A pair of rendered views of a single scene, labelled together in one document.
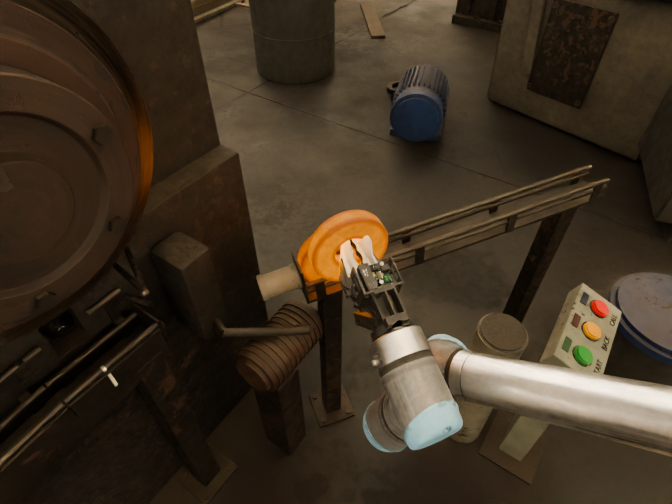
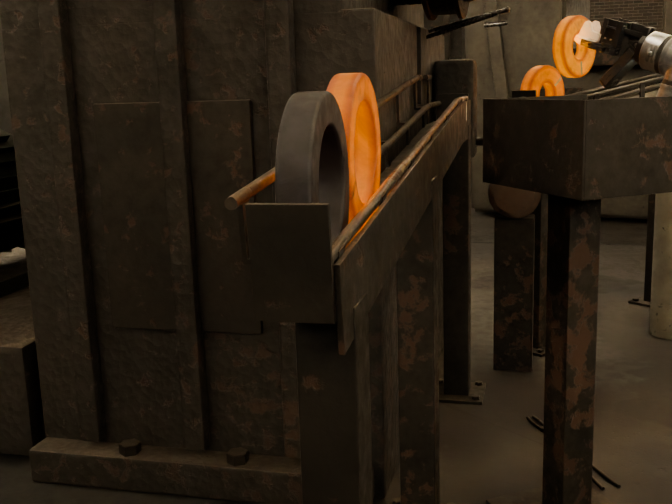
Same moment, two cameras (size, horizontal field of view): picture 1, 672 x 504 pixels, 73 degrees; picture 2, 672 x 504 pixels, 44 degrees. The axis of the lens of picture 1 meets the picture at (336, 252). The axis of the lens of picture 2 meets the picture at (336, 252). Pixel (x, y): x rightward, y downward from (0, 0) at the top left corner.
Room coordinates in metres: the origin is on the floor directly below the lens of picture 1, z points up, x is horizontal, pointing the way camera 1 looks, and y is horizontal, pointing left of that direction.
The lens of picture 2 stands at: (-1.21, 1.31, 0.75)
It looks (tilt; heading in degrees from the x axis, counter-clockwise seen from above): 12 degrees down; 340
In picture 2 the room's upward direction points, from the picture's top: 2 degrees counter-clockwise
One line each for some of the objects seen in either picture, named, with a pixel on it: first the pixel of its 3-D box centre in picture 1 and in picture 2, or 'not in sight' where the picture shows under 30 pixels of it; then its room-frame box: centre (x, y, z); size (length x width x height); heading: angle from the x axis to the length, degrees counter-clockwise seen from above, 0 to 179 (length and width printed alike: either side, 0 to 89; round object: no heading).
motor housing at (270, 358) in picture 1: (287, 385); (514, 264); (0.63, 0.13, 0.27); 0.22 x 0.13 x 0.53; 145
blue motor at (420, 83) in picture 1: (421, 99); not in sight; (2.52, -0.50, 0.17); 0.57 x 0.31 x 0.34; 165
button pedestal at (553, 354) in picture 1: (546, 395); not in sight; (0.58, -0.56, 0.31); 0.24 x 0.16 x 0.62; 145
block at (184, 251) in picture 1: (191, 287); (454, 109); (0.63, 0.31, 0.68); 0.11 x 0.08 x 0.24; 55
